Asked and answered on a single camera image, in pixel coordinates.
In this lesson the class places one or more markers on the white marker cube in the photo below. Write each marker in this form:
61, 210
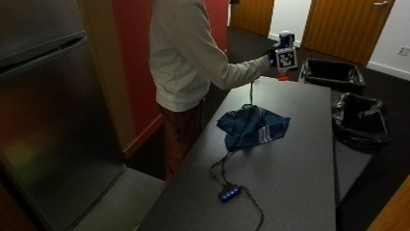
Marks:
286, 58

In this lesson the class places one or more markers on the wooden door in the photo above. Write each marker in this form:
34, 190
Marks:
251, 14
346, 27

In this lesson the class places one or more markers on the black lined waste bin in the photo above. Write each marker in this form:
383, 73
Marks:
359, 121
334, 74

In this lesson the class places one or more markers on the the person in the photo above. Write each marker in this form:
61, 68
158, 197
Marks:
187, 57

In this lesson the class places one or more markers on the blue striped cloth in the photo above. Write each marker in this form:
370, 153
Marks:
251, 125

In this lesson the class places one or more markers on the black hub with blue lights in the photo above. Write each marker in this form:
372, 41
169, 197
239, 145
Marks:
229, 192

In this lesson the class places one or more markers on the stainless steel refrigerator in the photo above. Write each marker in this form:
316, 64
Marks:
50, 115

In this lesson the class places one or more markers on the white wall socket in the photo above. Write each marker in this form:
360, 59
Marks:
402, 50

